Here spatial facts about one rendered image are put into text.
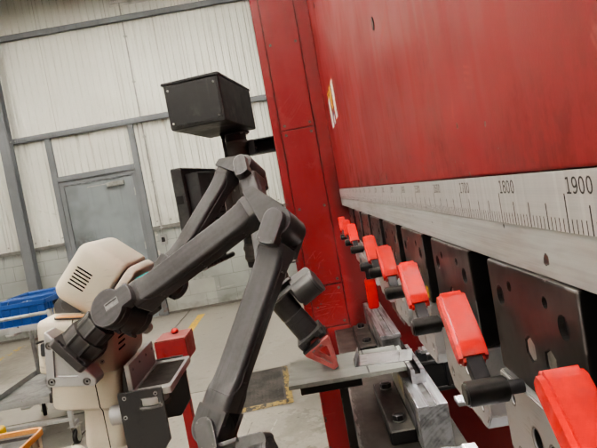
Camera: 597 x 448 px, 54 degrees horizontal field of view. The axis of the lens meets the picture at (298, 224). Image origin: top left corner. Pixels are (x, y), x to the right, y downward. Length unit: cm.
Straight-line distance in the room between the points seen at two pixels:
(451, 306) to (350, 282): 177
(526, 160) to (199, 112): 211
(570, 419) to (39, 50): 932
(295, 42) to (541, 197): 196
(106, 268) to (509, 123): 112
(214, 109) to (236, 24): 650
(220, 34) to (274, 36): 661
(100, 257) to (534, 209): 113
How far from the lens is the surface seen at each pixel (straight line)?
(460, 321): 46
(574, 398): 29
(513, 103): 37
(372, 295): 121
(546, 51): 32
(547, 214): 35
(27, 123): 935
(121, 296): 120
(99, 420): 151
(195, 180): 242
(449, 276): 60
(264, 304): 106
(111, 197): 886
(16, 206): 916
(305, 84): 224
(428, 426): 121
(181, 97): 245
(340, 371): 137
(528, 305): 40
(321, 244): 221
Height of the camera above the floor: 141
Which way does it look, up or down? 3 degrees down
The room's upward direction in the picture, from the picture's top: 10 degrees counter-clockwise
